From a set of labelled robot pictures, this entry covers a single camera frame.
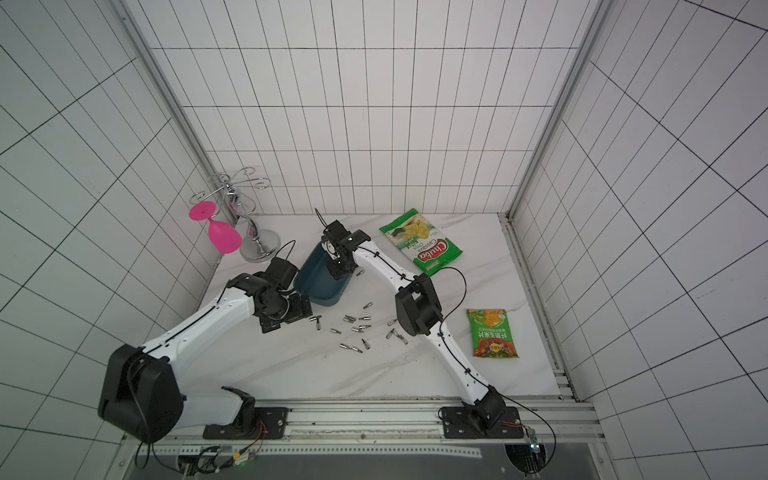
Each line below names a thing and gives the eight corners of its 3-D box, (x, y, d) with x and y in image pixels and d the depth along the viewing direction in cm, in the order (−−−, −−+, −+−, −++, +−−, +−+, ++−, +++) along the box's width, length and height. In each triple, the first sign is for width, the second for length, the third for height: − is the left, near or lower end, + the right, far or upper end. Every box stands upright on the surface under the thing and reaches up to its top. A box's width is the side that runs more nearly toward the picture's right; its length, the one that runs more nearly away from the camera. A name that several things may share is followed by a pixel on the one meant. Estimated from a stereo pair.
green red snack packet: (474, 357, 86) (477, 353, 83) (466, 314, 94) (468, 309, 92) (513, 357, 86) (517, 353, 83) (502, 314, 95) (505, 309, 92)
